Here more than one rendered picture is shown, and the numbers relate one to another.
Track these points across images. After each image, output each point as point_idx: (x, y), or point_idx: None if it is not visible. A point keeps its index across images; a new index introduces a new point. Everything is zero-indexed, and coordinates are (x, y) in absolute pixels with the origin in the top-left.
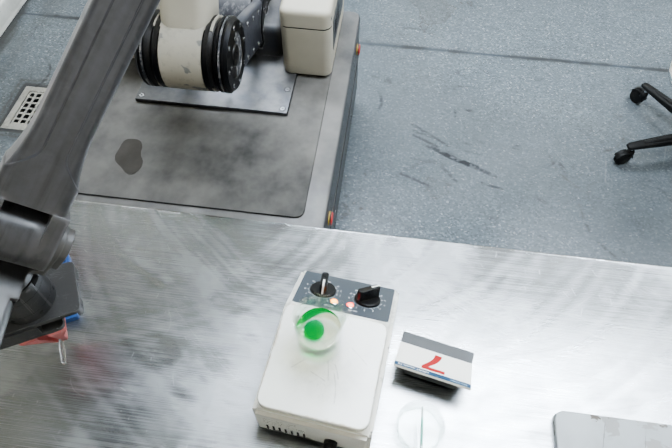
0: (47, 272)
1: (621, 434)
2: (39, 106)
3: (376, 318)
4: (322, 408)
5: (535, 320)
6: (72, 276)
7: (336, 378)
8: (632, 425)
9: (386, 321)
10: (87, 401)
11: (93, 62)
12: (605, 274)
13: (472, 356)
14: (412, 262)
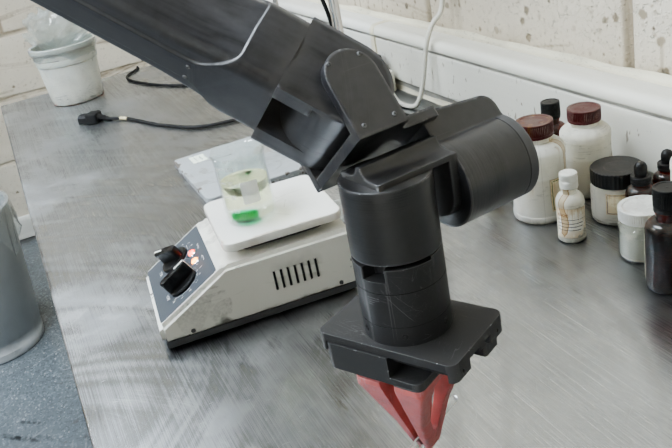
0: (356, 335)
1: (205, 179)
2: None
3: (196, 231)
4: (310, 190)
5: (126, 237)
6: (338, 315)
7: (277, 197)
8: (195, 179)
9: (195, 226)
10: (473, 395)
11: None
12: (54, 232)
13: None
14: (96, 308)
